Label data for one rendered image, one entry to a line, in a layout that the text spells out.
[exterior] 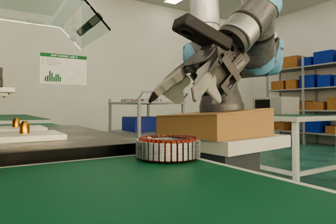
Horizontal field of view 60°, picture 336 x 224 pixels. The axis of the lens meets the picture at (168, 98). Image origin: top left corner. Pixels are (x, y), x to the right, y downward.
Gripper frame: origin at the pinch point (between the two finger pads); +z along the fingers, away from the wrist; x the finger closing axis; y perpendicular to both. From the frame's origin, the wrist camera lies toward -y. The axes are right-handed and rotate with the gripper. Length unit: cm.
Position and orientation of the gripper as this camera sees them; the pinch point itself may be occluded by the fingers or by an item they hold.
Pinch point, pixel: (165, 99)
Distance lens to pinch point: 50.7
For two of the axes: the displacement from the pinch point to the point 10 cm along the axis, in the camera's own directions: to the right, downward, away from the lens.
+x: -5.2, 0.3, 8.5
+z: -6.2, 6.7, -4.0
